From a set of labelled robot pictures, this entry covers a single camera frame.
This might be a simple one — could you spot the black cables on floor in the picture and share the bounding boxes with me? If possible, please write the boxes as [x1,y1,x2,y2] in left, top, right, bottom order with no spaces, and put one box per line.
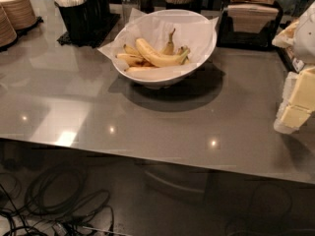
[0,162,116,236]

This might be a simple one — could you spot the small yellow banana behind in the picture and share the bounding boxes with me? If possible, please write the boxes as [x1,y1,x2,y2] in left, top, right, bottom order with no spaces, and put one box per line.
[123,44,140,56]

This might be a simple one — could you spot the spotted yellow banana left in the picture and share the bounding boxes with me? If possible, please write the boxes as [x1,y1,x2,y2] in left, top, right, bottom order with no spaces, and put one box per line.
[116,53,151,67]

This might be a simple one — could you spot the black cutlery holder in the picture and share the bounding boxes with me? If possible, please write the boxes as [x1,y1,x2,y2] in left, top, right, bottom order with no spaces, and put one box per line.
[58,3,89,42]
[86,0,110,28]

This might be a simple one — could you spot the yellow banana with upright stem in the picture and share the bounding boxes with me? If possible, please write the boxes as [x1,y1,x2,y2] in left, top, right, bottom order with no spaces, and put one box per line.
[161,30,175,55]

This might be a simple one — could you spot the stack of paper bowls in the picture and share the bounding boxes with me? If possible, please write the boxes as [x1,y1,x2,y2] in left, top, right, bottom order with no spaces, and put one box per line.
[0,0,36,30]

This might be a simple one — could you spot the white bowl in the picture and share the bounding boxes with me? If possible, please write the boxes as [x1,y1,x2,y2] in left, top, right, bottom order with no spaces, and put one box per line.
[111,9,219,88]

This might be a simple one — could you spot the black cutlery holder rear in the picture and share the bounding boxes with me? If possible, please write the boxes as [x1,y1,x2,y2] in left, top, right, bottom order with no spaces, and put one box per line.
[86,0,110,28]

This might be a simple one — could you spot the black cutlery holder front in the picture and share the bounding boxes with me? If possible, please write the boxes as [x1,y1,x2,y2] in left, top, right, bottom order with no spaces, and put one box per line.
[58,3,89,42]

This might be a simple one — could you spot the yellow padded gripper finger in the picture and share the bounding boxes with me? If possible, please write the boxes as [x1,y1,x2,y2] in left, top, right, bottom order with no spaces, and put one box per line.
[281,67,315,129]

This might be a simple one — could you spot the large yellow banana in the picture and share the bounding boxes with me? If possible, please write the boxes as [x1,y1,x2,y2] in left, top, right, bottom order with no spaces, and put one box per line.
[135,38,190,67]

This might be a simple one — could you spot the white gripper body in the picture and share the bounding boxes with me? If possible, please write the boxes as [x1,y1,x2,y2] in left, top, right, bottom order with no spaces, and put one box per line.
[274,72,298,134]

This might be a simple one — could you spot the white paper liner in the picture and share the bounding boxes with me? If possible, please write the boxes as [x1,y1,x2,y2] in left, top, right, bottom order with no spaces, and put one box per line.
[97,7,220,82]

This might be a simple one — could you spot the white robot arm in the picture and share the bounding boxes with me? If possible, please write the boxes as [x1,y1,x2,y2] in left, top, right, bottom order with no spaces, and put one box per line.
[272,2,315,134]

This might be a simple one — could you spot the black napkin dispenser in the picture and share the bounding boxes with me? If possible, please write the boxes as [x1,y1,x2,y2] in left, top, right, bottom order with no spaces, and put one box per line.
[217,2,283,50]

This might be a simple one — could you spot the pale banana at front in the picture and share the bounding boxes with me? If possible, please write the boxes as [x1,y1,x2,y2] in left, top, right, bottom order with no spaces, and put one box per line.
[124,66,157,73]

